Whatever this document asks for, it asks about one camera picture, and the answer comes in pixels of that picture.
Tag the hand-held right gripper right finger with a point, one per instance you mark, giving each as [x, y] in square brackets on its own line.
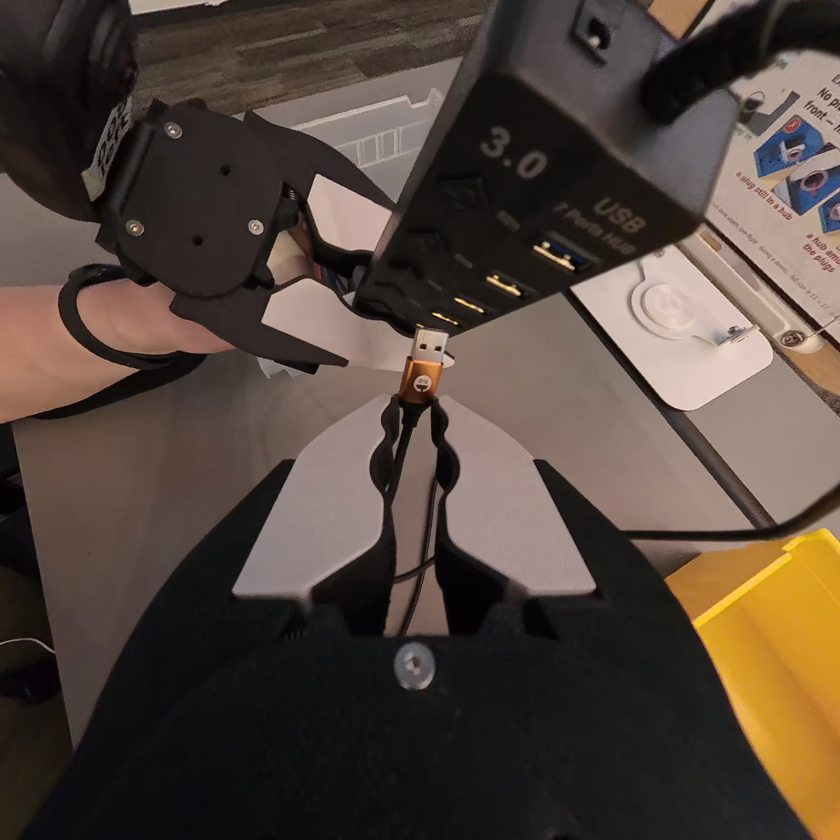
[518, 525]

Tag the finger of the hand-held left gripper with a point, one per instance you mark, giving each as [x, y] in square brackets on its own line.
[308, 315]
[348, 216]

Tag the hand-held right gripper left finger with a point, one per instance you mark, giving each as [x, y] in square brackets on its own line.
[308, 525]

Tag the clear plastic bin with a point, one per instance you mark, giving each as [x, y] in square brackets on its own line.
[387, 141]

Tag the black multi-port usb hub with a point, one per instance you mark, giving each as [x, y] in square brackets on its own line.
[558, 98]

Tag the yellow plastic bin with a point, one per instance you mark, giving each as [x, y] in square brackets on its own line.
[787, 656]

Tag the person's left forearm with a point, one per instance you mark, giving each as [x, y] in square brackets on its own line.
[33, 354]

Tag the person's left hand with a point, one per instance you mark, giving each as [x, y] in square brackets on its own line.
[144, 321]

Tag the black wristband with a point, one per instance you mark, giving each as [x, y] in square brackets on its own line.
[65, 315]

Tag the white metal document stand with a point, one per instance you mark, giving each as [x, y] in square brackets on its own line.
[689, 367]

